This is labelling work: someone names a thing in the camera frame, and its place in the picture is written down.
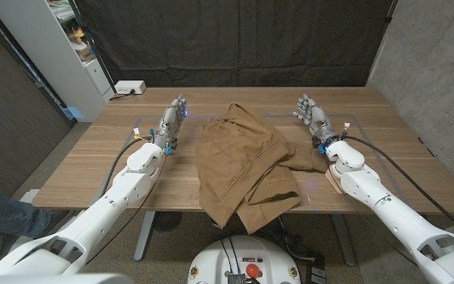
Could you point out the white shelf cabinet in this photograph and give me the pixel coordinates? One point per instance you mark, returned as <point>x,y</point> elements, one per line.
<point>53,71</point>

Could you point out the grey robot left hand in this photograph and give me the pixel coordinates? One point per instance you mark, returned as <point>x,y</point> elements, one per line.
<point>170,122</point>

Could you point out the wooden block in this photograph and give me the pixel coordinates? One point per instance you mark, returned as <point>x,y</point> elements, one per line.
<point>332,177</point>

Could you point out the black round floor fan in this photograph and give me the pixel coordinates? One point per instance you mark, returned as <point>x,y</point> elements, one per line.
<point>167,221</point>

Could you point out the yellow shelf item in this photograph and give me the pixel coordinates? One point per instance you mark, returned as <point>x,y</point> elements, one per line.
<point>77,35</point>

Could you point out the black backdrop curtain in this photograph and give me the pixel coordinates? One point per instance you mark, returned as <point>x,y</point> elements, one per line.
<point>231,39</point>

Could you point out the red emergency stop button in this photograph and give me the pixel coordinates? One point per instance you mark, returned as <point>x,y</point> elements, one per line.
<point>252,270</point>

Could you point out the brown jacket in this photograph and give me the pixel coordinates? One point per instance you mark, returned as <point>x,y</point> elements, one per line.
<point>235,158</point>

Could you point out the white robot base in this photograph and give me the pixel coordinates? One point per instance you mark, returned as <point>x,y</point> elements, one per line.
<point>211,264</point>

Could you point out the black backdrop stand pole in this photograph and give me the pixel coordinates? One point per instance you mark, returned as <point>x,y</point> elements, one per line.
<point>390,12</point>
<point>93,47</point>

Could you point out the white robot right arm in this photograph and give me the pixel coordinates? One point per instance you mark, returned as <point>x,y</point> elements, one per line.
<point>400,221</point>

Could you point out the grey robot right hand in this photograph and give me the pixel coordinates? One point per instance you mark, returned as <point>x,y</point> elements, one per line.
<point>317,118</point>

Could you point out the black power adapter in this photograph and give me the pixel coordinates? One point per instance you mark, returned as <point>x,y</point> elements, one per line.
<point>316,272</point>

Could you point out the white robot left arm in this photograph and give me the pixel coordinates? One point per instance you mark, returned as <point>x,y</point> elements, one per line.
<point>93,221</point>

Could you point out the cardboard box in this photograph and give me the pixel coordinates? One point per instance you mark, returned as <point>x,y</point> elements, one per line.
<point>86,53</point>

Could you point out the grey table leg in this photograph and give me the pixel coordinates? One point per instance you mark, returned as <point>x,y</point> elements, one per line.
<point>344,240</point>
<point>143,236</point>

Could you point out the white power strip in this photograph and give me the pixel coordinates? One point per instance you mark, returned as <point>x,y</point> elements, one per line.
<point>129,87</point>

